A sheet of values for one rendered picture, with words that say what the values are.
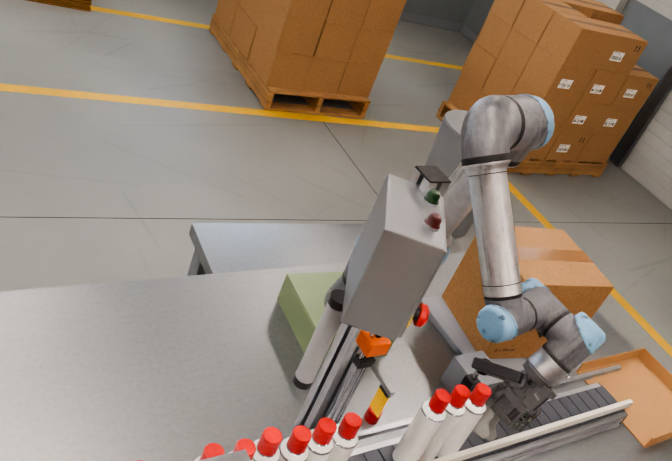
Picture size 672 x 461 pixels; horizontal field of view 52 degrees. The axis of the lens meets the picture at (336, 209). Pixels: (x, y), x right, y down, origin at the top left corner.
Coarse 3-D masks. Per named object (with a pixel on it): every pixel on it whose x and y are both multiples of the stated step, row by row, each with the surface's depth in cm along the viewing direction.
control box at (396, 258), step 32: (384, 192) 108; (416, 192) 109; (384, 224) 99; (416, 224) 101; (352, 256) 118; (384, 256) 100; (416, 256) 99; (352, 288) 107; (384, 288) 103; (416, 288) 102; (352, 320) 106; (384, 320) 106
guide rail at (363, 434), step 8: (608, 368) 178; (616, 368) 180; (576, 376) 171; (584, 376) 172; (592, 376) 174; (560, 384) 167; (568, 384) 169; (392, 424) 138; (400, 424) 138; (408, 424) 140; (360, 432) 133; (368, 432) 134; (376, 432) 135; (384, 432) 137
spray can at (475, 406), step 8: (480, 384) 138; (472, 392) 138; (480, 392) 136; (488, 392) 136; (472, 400) 137; (480, 400) 136; (472, 408) 137; (480, 408) 137; (464, 416) 138; (472, 416) 137; (480, 416) 138; (464, 424) 139; (472, 424) 139; (456, 432) 140; (464, 432) 140; (448, 440) 142; (456, 440) 141; (464, 440) 142; (448, 448) 143; (456, 448) 143; (440, 456) 145
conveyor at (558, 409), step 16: (560, 400) 174; (576, 400) 177; (592, 400) 179; (608, 400) 181; (544, 416) 168; (560, 416) 170; (608, 416) 178; (496, 432) 158; (512, 432) 159; (384, 448) 143; (464, 448) 150
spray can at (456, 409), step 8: (456, 392) 134; (464, 392) 134; (456, 400) 134; (464, 400) 134; (448, 408) 135; (456, 408) 135; (464, 408) 136; (448, 416) 135; (456, 416) 135; (448, 424) 136; (456, 424) 137; (440, 432) 137; (448, 432) 138; (432, 440) 139; (440, 440) 139; (432, 448) 140; (440, 448) 141; (424, 456) 142; (432, 456) 142
